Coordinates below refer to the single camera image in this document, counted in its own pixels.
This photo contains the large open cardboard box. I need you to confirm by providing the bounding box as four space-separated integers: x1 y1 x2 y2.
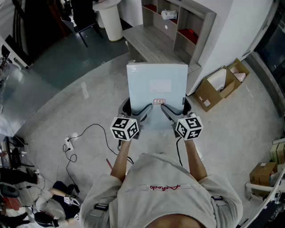
194 65 236 112

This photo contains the white power strip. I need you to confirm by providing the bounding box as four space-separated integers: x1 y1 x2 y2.
64 133 78 152

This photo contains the small open cardboard box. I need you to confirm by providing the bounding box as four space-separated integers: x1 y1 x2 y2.
226 58 250 98

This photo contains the grey wooden shelf unit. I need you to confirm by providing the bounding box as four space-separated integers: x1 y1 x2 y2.
141 0 217 66

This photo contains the grey wooden table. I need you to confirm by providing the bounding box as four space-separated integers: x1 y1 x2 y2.
122 24 201 74

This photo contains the person's grey shirt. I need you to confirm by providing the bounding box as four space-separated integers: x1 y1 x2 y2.
79 152 244 228

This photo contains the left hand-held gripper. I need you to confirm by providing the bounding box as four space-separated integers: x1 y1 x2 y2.
110 98 154 141

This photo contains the person's left forearm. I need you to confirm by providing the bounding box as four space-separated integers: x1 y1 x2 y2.
110 139 132 182

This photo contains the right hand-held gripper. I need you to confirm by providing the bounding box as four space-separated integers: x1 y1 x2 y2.
160 98 204 141

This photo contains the light blue box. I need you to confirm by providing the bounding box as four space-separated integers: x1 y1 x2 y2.
126 62 189 130

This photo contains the grey harness strap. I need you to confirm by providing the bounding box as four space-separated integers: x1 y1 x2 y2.
90 203 110 218
211 195 228 207

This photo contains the stack of pale green boxes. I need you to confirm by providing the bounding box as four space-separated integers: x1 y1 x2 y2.
269 142 285 165

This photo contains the white tissue pack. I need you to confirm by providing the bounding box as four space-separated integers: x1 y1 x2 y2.
160 9 178 20

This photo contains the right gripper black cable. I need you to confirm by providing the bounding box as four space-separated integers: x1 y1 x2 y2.
176 137 183 167

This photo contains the closed cardboard box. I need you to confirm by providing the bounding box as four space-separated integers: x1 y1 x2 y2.
249 162 278 187

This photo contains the person's right forearm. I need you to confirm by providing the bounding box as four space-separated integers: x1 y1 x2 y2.
183 139 208 181

